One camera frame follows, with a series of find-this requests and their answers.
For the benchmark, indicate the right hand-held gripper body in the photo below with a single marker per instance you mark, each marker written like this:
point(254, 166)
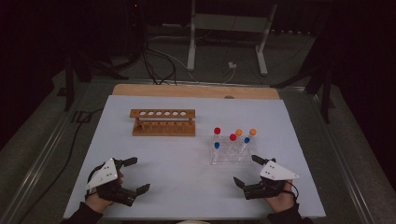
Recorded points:
point(275, 171)

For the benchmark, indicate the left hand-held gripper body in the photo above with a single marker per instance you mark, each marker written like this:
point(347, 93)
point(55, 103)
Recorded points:
point(104, 175)

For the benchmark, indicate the blue cap test tube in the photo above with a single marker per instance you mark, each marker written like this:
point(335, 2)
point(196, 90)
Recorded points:
point(247, 140)
point(216, 145)

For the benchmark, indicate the clear acrylic test tube rack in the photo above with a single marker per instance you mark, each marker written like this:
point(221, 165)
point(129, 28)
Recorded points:
point(230, 159)

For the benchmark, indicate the orange cap test tube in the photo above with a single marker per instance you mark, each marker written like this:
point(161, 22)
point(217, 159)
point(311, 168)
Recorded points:
point(238, 132)
point(252, 132)

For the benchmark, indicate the red cap test tube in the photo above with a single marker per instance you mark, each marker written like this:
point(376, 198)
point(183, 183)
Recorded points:
point(217, 130)
point(233, 137)

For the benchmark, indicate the wooden test tube rack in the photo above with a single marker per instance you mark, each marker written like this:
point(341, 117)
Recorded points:
point(163, 132)

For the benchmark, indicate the person's left hand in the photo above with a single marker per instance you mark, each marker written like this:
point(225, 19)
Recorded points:
point(98, 203)

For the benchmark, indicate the person's right hand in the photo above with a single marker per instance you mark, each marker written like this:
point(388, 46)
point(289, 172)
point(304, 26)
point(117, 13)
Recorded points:
point(281, 202)

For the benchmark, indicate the white table sheet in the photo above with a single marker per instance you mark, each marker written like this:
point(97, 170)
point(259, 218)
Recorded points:
point(186, 186)

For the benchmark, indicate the black tripod stand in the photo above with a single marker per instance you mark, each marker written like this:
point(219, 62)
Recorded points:
point(69, 90)
point(326, 102)

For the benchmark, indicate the white plug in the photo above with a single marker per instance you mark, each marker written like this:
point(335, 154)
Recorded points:
point(232, 65)

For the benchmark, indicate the grey metal stand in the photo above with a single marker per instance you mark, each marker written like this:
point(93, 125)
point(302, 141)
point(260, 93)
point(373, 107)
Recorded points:
point(191, 46)

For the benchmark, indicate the black floor socket frame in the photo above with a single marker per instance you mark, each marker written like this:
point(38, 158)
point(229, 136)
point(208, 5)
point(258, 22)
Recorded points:
point(81, 117)

